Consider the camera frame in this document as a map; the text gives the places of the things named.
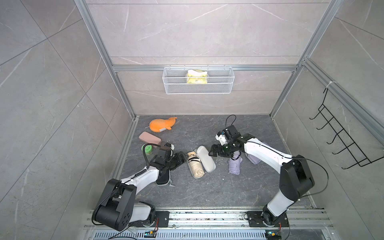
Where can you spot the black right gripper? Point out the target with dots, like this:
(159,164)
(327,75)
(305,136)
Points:
(219,153)

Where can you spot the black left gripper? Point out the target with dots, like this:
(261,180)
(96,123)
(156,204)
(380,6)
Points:
(179,160)

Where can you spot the white zippered umbrella sleeve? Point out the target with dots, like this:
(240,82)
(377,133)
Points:
(206,160)

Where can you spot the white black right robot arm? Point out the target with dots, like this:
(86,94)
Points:
(296,178)

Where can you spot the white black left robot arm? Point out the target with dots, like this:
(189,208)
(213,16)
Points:
(117,206)

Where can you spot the purple folded umbrella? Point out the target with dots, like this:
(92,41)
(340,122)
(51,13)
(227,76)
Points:
(235,163)

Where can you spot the purple zippered umbrella sleeve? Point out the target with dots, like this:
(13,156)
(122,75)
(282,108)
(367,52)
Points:
(257,152)

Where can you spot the green lidded air freshener can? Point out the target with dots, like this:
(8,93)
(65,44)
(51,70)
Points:
(148,149)

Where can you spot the pink hard case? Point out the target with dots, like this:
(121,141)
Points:
(149,138)

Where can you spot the orange plush whale toy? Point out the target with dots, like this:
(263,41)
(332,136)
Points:
(160,125)

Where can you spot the yellow packet in basket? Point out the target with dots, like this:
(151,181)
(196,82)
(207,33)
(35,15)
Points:
(197,77)

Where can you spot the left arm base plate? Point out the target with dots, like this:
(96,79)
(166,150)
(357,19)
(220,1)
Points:
(159,219)

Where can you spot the white wire wall basket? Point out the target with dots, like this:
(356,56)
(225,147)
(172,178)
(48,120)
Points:
(220,81)

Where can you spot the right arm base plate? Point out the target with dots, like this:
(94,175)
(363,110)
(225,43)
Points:
(258,219)

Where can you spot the aluminium mounting rail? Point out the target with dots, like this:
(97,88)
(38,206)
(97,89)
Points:
(298,223)

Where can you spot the black wire hook rack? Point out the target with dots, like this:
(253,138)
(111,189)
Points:
(341,135)

